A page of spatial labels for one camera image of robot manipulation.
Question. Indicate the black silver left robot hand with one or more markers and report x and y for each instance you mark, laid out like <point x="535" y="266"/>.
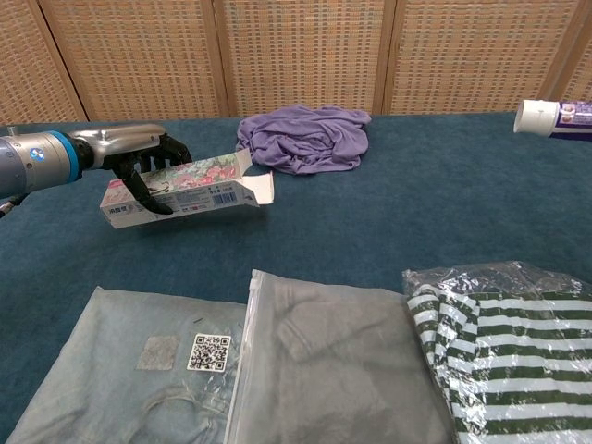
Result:
<point x="120" y="148"/>

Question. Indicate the floral toothpaste carton box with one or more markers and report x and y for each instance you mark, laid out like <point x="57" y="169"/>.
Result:
<point x="199" y="192"/>

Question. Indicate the white purple toothpaste tube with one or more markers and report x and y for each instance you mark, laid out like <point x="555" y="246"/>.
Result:
<point x="550" y="118"/>

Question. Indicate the crumpled purple cloth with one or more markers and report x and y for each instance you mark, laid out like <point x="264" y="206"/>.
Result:
<point x="300" y="139"/>

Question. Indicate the woven wooden folding screen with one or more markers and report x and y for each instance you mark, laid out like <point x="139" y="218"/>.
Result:
<point x="296" y="55"/>

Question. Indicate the bagged blue jeans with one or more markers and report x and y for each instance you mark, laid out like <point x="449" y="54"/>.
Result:
<point x="115" y="379"/>

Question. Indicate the teal carpet table mat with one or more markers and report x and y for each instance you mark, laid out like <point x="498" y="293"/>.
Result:
<point x="351" y="222"/>

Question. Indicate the bagged grey garment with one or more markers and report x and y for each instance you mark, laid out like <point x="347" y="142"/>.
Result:
<point x="333" y="370"/>

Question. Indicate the bagged green striped shirt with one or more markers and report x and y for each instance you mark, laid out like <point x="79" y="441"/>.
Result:
<point x="513" y="365"/>

